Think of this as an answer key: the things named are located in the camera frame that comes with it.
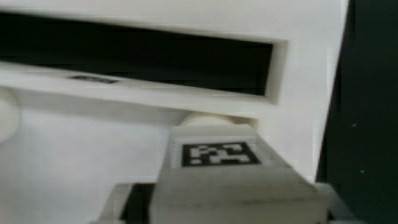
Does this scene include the white U-shaped obstacle fence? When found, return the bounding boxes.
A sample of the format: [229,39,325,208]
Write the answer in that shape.
[0,0,348,179]

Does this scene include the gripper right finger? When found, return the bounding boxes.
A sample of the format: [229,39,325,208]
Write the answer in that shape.
[314,183,355,224]

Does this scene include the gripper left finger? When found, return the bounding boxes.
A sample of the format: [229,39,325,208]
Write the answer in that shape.
[89,183,154,224]

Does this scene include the white square table top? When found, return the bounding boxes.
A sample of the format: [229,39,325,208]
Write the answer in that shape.
[0,62,272,224]

